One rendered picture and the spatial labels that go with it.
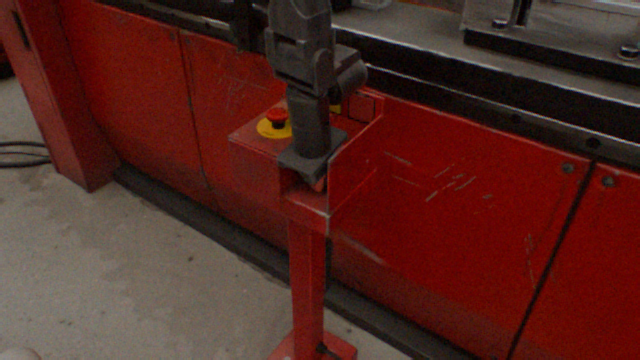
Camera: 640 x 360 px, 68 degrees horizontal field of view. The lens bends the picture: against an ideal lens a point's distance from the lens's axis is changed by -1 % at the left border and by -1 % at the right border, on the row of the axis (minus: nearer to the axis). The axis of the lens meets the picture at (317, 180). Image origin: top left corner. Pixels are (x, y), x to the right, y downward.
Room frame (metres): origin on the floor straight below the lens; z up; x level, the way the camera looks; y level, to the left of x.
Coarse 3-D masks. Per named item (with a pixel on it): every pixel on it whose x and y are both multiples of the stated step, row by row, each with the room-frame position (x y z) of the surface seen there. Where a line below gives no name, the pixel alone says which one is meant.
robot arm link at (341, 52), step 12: (336, 48) 0.65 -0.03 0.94; (348, 48) 0.65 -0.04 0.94; (312, 60) 0.55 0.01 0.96; (324, 60) 0.55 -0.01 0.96; (336, 60) 0.61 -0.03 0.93; (348, 60) 0.63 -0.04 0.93; (360, 60) 0.64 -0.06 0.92; (276, 72) 0.59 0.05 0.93; (312, 72) 0.54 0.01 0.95; (324, 72) 0.55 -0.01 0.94; (336, 72) 0.59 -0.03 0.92; (348, 72) 0.62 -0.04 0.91; (360, 72) 0.63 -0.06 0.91; (300, 84) 0.57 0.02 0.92; (324, 84) 0.55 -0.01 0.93; (348, 84) 0.61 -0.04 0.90; (360, 84) 0.63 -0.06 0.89
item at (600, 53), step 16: (464, 32) 0.82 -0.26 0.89; (480, 32) 0.80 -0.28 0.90; (496, 32) 0.79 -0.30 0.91; (512, 32) 0.79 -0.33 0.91; (528, 32) 0.79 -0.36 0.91; (496, 48) 0.78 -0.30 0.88; (512, 48) 0.77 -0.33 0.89; (528, 48) 0.75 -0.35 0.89; (544, 48) 0.74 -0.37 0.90; (560, 48) 0.73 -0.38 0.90; (576, 48) 0.73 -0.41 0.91; (592, 48) 0.73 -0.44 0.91; (608, 48) 0.73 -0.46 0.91; (560, 64) 0.72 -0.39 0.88; (576, 64) 0.71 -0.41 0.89; (592, 64) 0.69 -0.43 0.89; (608, 64) 0.68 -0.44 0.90; (624, 64) 0.67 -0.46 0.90; (624, 80) 0.67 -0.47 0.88
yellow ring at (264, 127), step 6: (264, 120) 0.71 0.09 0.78; (288, 120) 0.71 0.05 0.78; (258, 126) 0.69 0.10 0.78; (264, 126) 0.69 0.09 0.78; (270, 126) 0.69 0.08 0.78; (288, 126) 0.69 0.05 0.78; (264, 132) 0.67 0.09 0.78; (270, 132) 0.67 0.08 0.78; (276, 132) 0.67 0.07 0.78; (282, 132) 0.67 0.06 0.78; (288, 132) 0.67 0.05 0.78
